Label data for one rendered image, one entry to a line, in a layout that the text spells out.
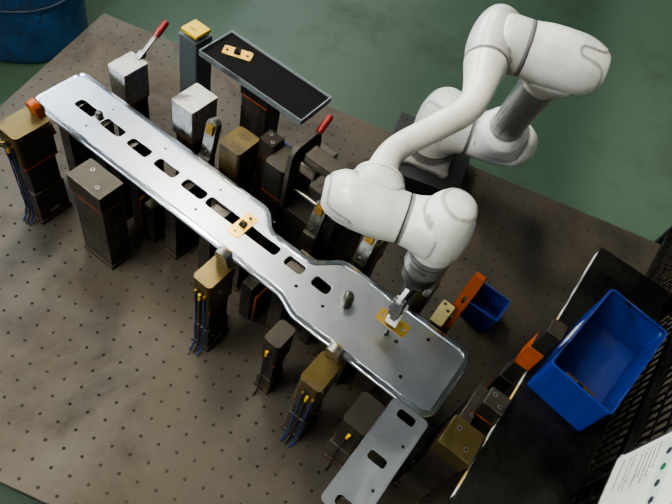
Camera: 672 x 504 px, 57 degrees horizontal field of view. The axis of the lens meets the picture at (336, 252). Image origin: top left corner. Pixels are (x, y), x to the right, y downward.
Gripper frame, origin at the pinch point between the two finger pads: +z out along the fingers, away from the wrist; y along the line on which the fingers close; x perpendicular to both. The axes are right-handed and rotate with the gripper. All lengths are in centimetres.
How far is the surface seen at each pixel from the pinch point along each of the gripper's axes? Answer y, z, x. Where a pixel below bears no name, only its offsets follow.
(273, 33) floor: -177, 109, -172
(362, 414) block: 19.6, 12.5, 7.4
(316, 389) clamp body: 24.6, 6.0, -3.5
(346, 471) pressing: 32.9, 10.6, 12.0
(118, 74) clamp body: -12, 5, -104
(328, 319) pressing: 6.6, 10.4, -12.8
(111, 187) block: 16, 7, -76
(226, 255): 15.0, 0.5, -39.0
